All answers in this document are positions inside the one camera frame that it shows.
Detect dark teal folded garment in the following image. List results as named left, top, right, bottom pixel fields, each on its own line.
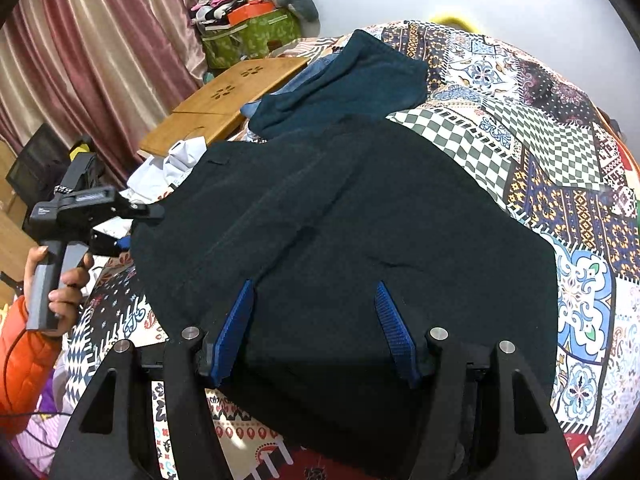
left=248, top=29, right=428, bottom=141

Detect yellow object behind bed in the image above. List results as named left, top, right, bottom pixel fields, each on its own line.
left=432, top=15, right=478, bottom=34

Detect pink garment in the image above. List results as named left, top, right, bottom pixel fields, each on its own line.
left=12, top=354, right=74, bottom=479

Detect pink striped curtain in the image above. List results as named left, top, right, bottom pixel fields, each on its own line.
left=1, top=0, right=206, bottom=183

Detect orange jacket sleeve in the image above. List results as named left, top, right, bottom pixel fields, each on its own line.
left=1, top=296, right=62, bottom=438

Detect green floral storage bag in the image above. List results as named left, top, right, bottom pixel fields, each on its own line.
left=201, top=9, right=302, bottom=70

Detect patchwork patterned bedspread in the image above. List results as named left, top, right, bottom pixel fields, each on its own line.
left=54, top=21, right=639, bottom=479

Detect white cloth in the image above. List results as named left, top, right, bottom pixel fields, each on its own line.
left=92, top=135, right=208, bottom=241

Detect orange box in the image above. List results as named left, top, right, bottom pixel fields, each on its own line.
left=227, top=1, right=276, bottom=26

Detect blue denim jeans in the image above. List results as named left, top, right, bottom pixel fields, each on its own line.
left=240, top=52, right=340, bottom=119

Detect left hand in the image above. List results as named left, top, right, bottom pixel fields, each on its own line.
left=24, top=246, right=93, bottom=339

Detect wooden lap desk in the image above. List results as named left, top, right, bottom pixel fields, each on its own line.
left=140, top=58, right=308, bottom=156

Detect black pants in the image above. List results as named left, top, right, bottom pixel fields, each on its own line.
left=131, top=116, right=558, bottom=478

